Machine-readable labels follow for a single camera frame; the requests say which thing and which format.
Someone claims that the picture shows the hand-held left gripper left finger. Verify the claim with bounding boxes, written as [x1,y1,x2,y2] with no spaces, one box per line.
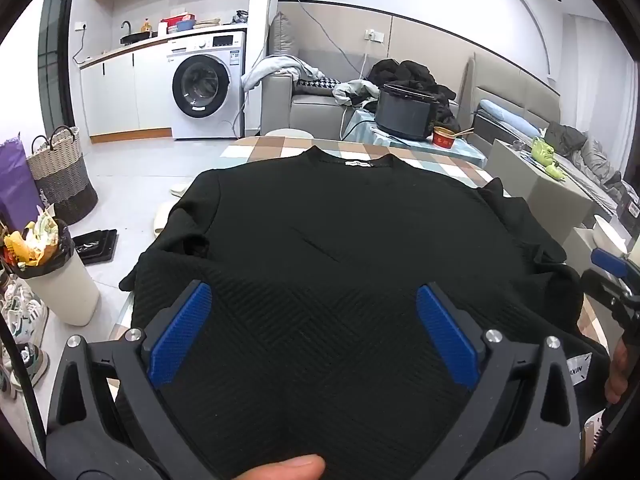
[47,281,221,480]

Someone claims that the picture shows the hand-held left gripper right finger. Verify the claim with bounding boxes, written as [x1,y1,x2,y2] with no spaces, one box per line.
[410,281,583,480]

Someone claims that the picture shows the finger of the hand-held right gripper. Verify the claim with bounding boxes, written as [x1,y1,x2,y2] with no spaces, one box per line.
[581,269,640,333]
[590,247,640,281]

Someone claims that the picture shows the black knit sweater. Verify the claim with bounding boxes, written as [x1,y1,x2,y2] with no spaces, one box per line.
[119,146,613,480]

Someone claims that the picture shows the pile of black clothes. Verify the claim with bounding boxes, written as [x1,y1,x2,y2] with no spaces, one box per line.
[367,59,461,133]

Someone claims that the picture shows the person's right hand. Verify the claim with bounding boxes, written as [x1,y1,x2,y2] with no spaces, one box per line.
[604,332,633,406]

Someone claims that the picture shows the person's left hand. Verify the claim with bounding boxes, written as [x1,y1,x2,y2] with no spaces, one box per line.
[239,454,327,480]

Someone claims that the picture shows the white bedside cabinet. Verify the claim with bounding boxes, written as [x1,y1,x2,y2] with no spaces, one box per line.
[487,139,596,231]

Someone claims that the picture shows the grey upholstered bed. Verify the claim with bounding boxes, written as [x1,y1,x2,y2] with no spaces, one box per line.
[467,52,628,216]

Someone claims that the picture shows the white trash bin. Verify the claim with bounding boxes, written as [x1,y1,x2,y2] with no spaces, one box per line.
[2,210,101,325]

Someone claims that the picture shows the black tray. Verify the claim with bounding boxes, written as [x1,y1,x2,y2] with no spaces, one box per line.
[72,229,118,266]

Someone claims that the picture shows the green toy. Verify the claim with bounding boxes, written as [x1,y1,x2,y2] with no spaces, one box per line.
[530,137,567,181]

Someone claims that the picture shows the grey teal sneaker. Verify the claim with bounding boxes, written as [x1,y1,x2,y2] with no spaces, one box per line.
[0,344,51,397]

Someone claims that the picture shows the white green-striped sneaker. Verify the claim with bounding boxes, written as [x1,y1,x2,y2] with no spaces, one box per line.
[0,280,49,346]

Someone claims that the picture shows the light blue pillow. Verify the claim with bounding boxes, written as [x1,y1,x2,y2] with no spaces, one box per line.
[479,100,543,136]

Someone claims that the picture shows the woven laundry basket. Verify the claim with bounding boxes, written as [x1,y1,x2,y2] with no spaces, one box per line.
[26,126,99,226]

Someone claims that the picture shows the checked tablecloth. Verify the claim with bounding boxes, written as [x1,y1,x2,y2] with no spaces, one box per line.
[119,136,608,346]

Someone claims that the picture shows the purple bag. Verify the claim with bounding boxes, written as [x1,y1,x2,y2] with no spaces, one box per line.
[0,135,43,233]

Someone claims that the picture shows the black rice cooker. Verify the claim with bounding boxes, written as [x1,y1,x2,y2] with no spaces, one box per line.
[375,81,436,141]

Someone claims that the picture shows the light blue tablecloth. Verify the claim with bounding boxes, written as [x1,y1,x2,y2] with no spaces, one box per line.
[345,109,488,169]

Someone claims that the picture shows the white washing machine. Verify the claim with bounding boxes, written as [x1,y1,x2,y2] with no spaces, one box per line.
[167,30,248,140]

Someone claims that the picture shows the white kitchen base cabinet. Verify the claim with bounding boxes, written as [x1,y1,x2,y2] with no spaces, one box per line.
[80,25,248,143]

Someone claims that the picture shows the grey sofa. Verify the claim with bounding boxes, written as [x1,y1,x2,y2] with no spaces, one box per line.
[260,10,461,142]

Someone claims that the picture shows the grey hoodie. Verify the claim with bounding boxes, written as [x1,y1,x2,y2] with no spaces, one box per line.
[332,79,381,107]

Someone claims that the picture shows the houndstooth pillow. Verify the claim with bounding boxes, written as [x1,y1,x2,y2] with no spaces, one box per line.
[295,76,342,96]

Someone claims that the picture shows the light grey blanket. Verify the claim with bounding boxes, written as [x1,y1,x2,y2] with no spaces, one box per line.
[242,55,321,94]

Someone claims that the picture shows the black glass door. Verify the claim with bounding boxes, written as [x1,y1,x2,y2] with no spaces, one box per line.
[37,0,83,137]

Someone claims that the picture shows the red box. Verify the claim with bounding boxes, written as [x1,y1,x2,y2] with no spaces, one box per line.
[160,12,195,34]

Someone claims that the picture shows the grey cushion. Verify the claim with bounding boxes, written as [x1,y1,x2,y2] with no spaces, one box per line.
[267,12,301,59]

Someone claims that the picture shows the black cable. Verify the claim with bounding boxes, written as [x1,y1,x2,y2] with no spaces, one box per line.
[0,305,41,466]

